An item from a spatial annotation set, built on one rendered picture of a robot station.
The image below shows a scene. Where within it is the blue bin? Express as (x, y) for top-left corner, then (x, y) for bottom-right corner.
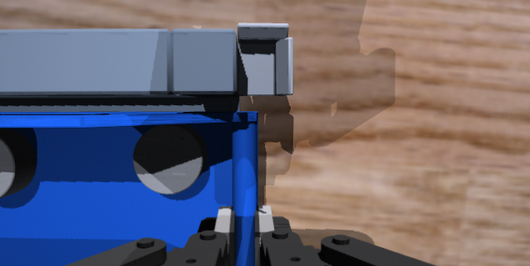
(0, 111), (258, 266)

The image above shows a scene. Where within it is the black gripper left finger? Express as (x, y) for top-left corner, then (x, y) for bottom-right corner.
(65, 206), (235, 266)

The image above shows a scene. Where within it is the grey metal shelf rack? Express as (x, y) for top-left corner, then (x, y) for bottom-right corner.
(0, 23), (293, 112)

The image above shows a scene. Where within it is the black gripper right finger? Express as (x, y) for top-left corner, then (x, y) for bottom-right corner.
(255, 206), (436, 266)

